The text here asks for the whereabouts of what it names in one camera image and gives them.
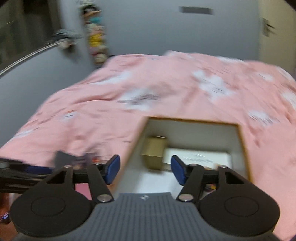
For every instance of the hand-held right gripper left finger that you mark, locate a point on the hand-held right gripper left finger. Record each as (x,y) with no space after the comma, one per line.
(113,169)

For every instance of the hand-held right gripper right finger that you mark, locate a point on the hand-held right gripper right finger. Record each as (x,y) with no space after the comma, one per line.
(178,170)

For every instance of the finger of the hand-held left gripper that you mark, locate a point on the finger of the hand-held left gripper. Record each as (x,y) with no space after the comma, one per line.
(38,171)

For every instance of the white rectangular box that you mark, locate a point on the white rectangular box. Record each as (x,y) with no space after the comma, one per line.
(196,157)

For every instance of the dark grey box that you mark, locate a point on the dark grey box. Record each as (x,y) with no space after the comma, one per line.
(63,158)

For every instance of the small gold box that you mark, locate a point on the small gold box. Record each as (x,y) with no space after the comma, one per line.
(153,153)

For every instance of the orange cardboard box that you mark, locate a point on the orange cardboard box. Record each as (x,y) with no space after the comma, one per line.
(196,136)

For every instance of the pink printed blanket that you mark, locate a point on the pink printed blanket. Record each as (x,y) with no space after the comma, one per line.
(161,88)

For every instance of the pile of clothes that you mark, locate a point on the pile of clothes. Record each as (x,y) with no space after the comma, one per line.
(66,38)

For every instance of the hanging plush toy organiser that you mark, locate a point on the hanging plush toy organiser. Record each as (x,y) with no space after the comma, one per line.
(94,32)

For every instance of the dark window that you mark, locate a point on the dark window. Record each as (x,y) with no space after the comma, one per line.
(23,27)

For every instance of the cream door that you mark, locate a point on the cream door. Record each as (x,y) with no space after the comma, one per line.
(277,30)

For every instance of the wall socket strip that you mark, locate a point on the wall socket strip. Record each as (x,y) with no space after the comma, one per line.
(196,10)

